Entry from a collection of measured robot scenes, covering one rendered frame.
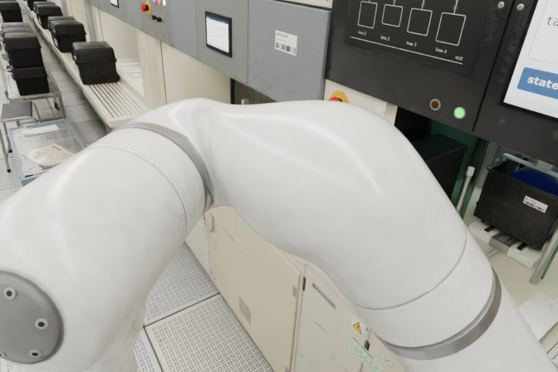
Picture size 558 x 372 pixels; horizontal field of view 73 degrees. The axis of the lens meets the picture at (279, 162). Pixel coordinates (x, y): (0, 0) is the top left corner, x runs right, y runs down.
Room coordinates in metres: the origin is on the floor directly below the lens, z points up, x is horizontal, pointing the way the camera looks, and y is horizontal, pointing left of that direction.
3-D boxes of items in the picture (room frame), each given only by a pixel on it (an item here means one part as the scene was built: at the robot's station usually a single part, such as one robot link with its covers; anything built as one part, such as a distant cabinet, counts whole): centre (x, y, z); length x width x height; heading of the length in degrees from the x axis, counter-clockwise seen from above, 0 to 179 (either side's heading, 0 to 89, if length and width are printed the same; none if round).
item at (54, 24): (3.78, 2.13, 0.93); 0.30 x 0.28 x 0.26; 39
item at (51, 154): (2.18, 1.51, 0.47); 0.31 x 0.23 x 0.02; 57
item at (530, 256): (1.02, -0.80, 0.89); 0.22 x 0.21 x 0.04; 126
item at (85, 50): (2.81, 1.43, 0.93); 0.30 x 0.28 x 0.26; 33
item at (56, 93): (3.71, 2.57, 0.24); 0.94 x 0.53 x 0.48; 35
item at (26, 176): (2.34, 1.60, 0.24); 0.97 x 0.52 x 0.48; 38
